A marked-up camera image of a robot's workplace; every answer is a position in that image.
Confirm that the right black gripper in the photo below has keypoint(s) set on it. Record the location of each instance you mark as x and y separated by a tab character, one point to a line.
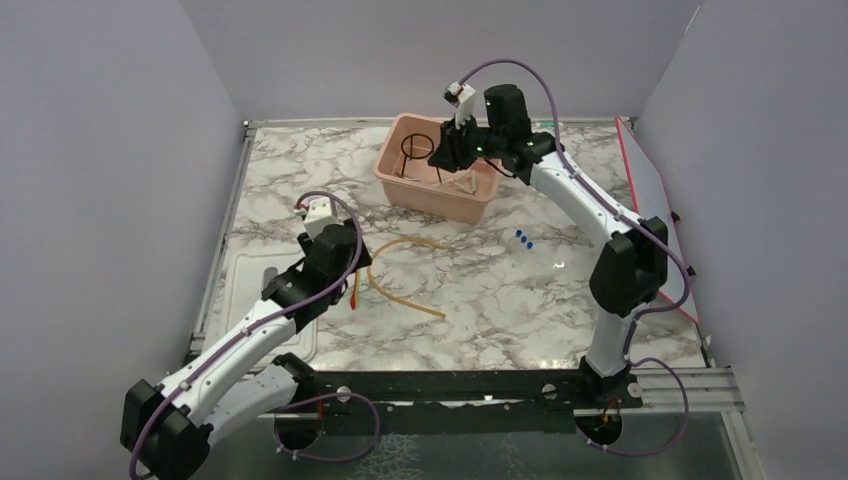
448	154

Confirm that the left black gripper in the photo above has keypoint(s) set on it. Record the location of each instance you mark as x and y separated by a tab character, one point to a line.
350	224

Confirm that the red yellow green spoon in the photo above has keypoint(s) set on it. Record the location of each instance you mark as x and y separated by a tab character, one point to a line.
354	299

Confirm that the black wire tripod stand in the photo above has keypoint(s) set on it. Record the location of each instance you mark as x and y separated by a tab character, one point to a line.
416	150

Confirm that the pink plastic bin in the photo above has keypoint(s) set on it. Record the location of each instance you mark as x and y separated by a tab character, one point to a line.
439	200

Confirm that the white plastic tray lid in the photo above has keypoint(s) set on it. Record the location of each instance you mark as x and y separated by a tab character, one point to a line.
247	270

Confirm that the yellow rubber tube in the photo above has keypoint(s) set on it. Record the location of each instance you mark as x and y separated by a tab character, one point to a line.
395	288

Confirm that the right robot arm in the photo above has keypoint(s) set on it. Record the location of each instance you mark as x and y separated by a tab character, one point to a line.
632	262

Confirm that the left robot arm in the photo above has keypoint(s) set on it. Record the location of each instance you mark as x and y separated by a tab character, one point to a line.
171	426

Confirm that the green white marker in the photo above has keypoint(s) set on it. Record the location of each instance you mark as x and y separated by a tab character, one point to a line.
551	126

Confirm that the pink framed whiteboard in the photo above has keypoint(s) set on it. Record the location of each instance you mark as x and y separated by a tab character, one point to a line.
650	200

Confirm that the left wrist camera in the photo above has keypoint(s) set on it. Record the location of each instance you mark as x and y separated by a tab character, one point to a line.
316	215

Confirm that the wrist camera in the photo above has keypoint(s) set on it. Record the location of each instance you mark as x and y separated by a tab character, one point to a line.
316	215
461	97

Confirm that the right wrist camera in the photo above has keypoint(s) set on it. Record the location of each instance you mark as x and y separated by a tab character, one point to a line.
461	97

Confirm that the black base frame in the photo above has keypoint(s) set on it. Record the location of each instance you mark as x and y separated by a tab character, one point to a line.
421	402

